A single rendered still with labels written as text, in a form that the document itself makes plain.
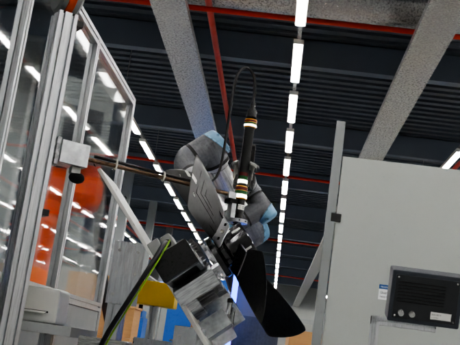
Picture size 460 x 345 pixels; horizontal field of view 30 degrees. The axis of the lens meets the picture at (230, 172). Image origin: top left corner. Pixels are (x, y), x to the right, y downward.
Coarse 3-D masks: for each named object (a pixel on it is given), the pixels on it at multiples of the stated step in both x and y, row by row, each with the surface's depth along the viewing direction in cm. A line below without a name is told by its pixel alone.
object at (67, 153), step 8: (56, 144) 260; (64, 144) 260; (72, 144) 261; (80, 144) 262; (56, 152) 259; (64, 152) 259; (72, 152) 261; (80, 152) 262; (88, 152) 263; (56, 160) 259; (64, 160) 259; (72, 160) 260; (80, 160) 262
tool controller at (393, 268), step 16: (400, 272) 314; (416, 272) 314; (432, 272) 317; (448, 272) 322; (400, 288) 314; (416, 288) 313; (432, 288) 312; (448, 288) 312; (400, 304) 314; (416, 304) 314; (432, 304) 313; (448, 304) 312; (400, 320) 315; (416, 320) 314; (432, 320) 313; (448, 320) 313
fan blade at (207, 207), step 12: (192, 168) 260; (204, 168) 268; (192, 180) 258; (204, 180) 265; (204, 192) 264; (216, 192) 272; (192, 204) 256; (204, 204) 263; (216, 204) 271; (204, 216) 264; (216, 216) 270; (204, 228) 265; (216, 228) 271
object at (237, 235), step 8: (240, 224) 280; (240, 232) 276; (208, 240) 277; (224, 240) 276; (232, 240) 276; (240, 240) 275; (248, 240) 275; (216, 248) 275; (224, 248) 277; (232, 248) 275; (256, 248) 278; (216, 256) 274; (224, 256) 276; (232, 256) 276; (224, 264) 274
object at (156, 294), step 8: (144, 288) 321; (152, 288) 320; (160, 288) 320; (168, 288) 320; (144, 296) 320; (152, 296) 320; (160, 296) 320; (168, 296) 319; (144, 304) 320; (152, 304) 319; (160, 304) 319; (168, 304) 319; (176, 304) 325
